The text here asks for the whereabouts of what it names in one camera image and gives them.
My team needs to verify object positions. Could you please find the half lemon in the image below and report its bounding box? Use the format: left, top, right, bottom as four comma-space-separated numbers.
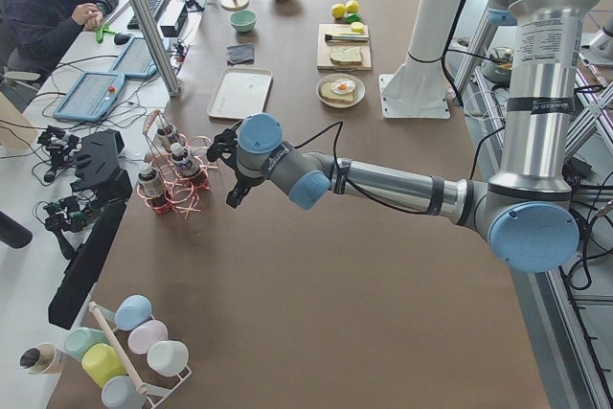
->
351, 21, 364, 34

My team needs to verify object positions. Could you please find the computer mouse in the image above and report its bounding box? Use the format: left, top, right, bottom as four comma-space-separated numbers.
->
113, 33, 133, 45

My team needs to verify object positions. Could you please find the grey folded cloth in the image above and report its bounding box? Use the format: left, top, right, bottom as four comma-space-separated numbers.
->
226, 43, 255, 65

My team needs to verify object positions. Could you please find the blue teach pendant near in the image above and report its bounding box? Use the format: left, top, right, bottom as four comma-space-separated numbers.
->
53, 72, 125, 122

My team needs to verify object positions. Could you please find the white cup rack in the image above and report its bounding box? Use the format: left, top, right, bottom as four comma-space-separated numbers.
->
88, 302, 192, 408

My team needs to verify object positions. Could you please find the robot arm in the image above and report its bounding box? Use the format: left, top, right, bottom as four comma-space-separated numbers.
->
207, 0, 600, 273

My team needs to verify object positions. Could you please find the white plate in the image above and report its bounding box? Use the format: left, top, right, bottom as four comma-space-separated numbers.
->
316, 74, 365, 109

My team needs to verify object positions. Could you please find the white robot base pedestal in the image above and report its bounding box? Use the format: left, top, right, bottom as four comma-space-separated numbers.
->
379, 0, 462, 120

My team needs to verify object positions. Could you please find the bottle lower left rack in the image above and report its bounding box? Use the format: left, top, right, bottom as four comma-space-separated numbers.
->
170, 143, 203, 187

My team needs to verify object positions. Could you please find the white cup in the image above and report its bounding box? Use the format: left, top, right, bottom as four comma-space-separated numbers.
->
147, 340, 189, 377

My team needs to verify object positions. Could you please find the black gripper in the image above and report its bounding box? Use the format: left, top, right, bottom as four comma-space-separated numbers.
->
206, 126, 262, 208

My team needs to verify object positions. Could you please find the pink cup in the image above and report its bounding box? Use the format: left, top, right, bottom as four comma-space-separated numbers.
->
127, 319, 169, 355

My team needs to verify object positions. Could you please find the aluminium frame post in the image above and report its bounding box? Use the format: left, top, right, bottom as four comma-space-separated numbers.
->
129, 0, 181, 97

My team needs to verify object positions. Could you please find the green bowl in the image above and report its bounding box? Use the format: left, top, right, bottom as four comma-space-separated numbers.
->
229, 10, 257, 33

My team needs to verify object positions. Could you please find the steel muddler black tip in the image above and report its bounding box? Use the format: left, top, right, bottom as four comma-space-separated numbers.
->
324, 34, 370, 43

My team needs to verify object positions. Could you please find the blue teach pendant far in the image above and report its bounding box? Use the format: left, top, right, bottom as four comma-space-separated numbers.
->
109, 37, 157, 80

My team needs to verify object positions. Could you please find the cream rabbit tray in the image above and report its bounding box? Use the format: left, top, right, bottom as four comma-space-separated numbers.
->
207, 66, 273, 121

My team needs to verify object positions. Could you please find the fried egg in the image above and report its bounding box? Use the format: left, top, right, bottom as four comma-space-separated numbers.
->
330, 80, 355, 95

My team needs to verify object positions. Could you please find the grey blue cup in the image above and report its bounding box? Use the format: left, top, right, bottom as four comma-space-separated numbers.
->
101, 375, 147, 409

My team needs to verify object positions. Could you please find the whole lemon lower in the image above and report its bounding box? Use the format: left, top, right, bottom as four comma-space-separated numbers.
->
345, 0, 360, 14

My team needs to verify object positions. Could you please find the copper wire bottle rack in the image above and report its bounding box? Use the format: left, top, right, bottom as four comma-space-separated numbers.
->
136, 109, 218, 218

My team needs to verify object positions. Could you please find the black keyboard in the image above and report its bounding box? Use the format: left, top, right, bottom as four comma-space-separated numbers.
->
126, 0, 174, 31

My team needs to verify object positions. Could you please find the seated person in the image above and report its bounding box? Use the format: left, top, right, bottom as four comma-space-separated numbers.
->
2, 0, 119, 78

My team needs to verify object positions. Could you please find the bottle lower right rack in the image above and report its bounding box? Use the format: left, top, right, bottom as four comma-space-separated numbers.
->
138, 162, 168, 208

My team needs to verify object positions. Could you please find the whole lemon upper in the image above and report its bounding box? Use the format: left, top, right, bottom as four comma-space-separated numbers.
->
330, 3, 346, 19

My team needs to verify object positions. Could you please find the yellow cup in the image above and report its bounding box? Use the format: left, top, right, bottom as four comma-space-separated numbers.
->
81, 343, 127, 388

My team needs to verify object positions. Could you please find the blue teach pendant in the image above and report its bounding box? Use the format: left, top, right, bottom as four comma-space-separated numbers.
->
53, 72, 125, 122
109, 37, 157, 80

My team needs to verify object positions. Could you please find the whole lemon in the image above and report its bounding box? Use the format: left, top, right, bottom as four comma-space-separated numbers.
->
345, 0, 360, 14
330, 3, 346, 19

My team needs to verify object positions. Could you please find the bottle upper in rack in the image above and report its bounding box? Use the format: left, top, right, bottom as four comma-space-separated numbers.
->
156, 125, 181, 150

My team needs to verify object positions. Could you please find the green lime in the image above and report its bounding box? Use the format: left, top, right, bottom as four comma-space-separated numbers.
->
345, 12, 362, 24

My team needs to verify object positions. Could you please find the wooden cutting board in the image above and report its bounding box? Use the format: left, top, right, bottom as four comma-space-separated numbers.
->
316, 24, 373, 71

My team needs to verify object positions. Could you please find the bread slice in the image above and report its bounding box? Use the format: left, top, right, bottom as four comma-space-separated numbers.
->
329, 46, 362, 66
319, 80, 355, 103

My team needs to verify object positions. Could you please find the mint green cup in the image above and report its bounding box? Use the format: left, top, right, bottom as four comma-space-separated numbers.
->
64, 327, 108, 362

